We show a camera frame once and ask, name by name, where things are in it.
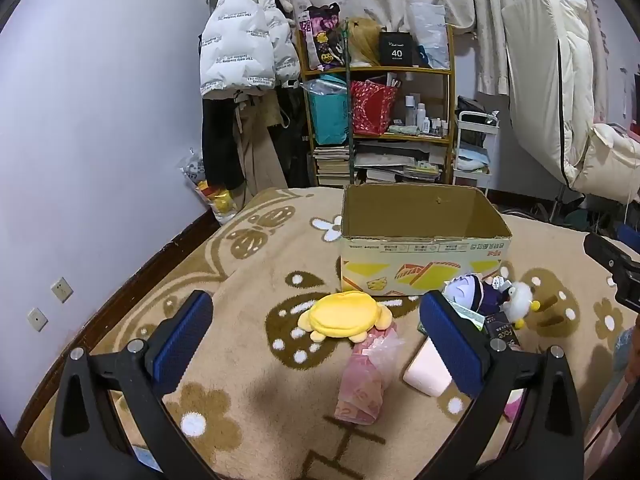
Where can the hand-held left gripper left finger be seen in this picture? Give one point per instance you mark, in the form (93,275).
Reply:
(184,342)

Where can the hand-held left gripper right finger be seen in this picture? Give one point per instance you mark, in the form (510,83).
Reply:
(452,347)

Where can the pink swirl plush pillow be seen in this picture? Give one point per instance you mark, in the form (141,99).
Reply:
(425,372)

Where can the purple-haired plush doll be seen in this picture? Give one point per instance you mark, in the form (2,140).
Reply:
(472,292)

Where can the pink bear plush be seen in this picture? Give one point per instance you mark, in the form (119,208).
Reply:
(514,405)

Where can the pink plastic-wrapped packet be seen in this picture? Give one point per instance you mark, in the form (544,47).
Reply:
(362,385)

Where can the yellow plush pouch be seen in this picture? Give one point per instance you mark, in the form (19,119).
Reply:
(345,315)

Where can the printed cardboard box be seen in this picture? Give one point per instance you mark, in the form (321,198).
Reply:
(400,220)

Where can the small black box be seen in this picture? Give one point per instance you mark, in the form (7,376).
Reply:
(502,332)

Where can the white bird plush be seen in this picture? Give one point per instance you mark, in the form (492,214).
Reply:
(520,300)

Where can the beige patterned rug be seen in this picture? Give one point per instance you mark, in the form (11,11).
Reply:
(280,385)

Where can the cream bedding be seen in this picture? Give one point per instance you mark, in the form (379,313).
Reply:
(610,160)

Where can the plastic bag of yellow toys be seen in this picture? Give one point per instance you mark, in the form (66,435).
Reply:
(212,190)

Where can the white rolling cart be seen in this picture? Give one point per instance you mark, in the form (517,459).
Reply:
(472,160)

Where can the pile of papers and magazines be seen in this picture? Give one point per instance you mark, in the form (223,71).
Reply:
(400,162)

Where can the black coat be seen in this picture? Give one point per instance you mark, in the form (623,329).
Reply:
(220,145)

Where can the beige trousers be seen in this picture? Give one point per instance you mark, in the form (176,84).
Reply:
(260,155)

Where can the folded white mattress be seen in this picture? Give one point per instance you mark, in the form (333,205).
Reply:
(545,70)

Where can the stack of books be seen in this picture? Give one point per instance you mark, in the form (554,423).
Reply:
(332,165)

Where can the group of white bottles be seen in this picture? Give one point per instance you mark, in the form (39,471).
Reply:
(425,117)

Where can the wooden shelf rack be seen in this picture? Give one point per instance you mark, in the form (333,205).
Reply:
(445,110)

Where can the red patterned bag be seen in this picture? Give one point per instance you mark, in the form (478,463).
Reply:
(372,107)

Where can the teal bag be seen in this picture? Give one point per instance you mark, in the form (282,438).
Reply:
(327,115)

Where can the black box with white print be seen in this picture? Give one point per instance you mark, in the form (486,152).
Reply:
(396,50)

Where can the clear plastic bag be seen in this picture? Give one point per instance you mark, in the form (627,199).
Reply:
(429,35)

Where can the white puffer jacket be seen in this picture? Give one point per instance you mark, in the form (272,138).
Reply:
(240,40)

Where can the blonde wig head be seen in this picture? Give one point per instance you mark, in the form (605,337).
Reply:
(367,40)

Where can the purple printed bag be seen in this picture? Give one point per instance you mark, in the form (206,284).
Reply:
(322,35)

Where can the white wall socket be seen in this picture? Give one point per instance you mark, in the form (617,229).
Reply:
(61,290)
(37,320)

